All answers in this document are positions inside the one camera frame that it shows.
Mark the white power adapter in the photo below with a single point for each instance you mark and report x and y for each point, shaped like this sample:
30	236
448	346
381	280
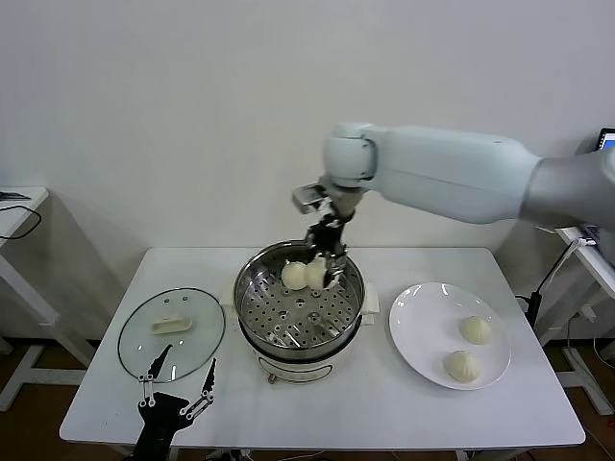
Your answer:
587	314

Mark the round white plate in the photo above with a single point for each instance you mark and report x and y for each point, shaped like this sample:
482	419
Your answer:
423	326

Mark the white side table with laptop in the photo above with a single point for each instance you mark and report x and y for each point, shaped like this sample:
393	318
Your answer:
591	270

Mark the perforated stainless steel steamer basket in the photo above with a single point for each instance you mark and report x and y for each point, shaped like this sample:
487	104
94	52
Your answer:
298	317

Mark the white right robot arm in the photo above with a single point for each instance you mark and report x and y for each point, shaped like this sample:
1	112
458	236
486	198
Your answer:
432	168

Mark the round glass pot lid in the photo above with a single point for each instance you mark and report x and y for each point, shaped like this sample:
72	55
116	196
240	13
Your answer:
192	346

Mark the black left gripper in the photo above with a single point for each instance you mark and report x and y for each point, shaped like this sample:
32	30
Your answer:
163	413

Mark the white steamed baozi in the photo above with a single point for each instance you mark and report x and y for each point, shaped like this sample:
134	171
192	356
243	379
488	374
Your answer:
461	367
316	276
293	277
475	330

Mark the grey open laptop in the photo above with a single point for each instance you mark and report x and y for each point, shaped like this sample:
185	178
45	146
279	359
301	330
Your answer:
606	140

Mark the dark flat device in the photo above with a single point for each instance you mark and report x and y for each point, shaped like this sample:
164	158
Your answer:
12	196

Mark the cream electric cooking pot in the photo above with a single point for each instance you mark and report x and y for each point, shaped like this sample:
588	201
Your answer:
298	367

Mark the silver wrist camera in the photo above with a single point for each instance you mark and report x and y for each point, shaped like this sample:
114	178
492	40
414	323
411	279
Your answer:
310	198

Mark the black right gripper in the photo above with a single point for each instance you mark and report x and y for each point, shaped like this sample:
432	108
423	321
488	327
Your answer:
329	237

